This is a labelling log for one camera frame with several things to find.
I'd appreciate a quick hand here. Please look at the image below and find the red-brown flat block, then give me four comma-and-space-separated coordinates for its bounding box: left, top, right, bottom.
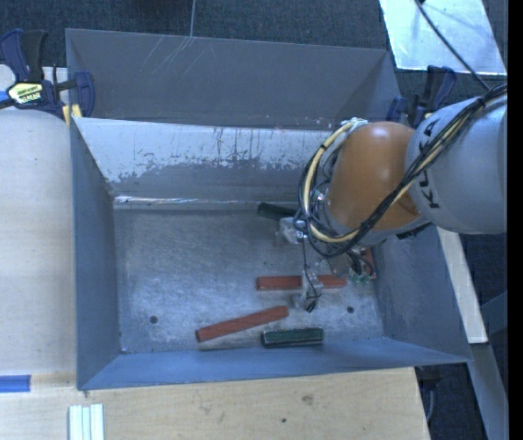
195, 304, 291, 345
255, 273, 350, 293

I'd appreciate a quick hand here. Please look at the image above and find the grey metal bin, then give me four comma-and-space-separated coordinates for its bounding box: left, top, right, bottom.
64, 27, 474, 391

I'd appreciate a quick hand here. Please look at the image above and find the dark green flat block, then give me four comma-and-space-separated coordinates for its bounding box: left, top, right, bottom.
260, 326, 326, 350

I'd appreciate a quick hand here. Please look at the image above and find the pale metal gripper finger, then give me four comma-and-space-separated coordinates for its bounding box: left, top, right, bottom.
290, 292, 320, 314
304, 270, 325, 295

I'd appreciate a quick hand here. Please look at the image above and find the pale wood board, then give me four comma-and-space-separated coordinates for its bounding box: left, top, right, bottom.
0, 107, 79, 378

